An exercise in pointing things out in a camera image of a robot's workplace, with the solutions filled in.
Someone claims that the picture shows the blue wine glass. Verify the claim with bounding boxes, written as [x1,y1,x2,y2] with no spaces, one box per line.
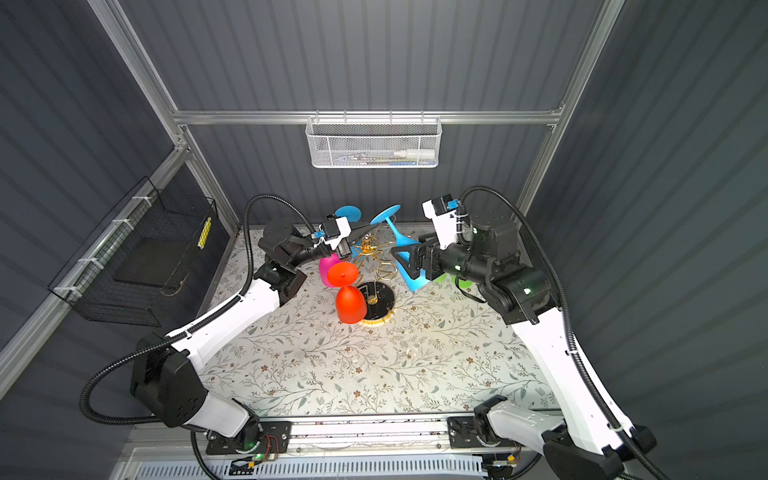
[335,205,362,223]
[370,204,429,292]

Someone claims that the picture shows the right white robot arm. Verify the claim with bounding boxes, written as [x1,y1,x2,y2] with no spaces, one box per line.
[391,212,665,479]

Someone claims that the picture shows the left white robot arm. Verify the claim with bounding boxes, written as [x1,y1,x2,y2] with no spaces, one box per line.
[130,216,373,450]

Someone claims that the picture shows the pink wine glass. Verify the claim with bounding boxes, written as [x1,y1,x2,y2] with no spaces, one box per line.
[318,253,341,288]

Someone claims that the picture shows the red wine glass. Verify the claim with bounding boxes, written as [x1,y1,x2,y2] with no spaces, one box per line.
[327,262,367,325]

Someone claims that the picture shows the floral table mat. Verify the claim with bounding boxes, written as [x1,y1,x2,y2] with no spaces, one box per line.
[201,263,557,417]

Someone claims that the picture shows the white marker in basket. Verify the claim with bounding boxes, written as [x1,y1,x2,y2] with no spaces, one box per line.
[393,149,437,162]

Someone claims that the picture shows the black pad in basket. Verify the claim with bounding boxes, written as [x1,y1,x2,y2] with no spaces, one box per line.
[113,237,193,292]

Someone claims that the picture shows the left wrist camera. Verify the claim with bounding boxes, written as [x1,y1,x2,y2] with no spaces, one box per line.
[312,215,351,251]

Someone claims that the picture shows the gold wire glass rack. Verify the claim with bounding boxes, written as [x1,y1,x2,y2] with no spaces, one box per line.
[352,233,398,327]

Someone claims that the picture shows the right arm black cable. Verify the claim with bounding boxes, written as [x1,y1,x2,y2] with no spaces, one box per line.
[457,184,673,480]

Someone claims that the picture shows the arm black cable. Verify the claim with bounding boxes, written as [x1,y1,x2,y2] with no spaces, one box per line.
[79,193,319,480]
[457,184,673,480]

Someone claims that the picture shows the white mesh wall basket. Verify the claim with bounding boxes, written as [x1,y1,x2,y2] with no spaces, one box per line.
[305,118,443,169]

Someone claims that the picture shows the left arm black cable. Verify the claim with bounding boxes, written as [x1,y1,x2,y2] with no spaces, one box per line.
[79,193,319,480]

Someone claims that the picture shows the black wire wall basket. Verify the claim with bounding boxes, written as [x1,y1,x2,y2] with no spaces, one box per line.
[48,177,218,327]

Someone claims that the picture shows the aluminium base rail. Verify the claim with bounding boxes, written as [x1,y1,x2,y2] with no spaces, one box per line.
[119,410,607,480]

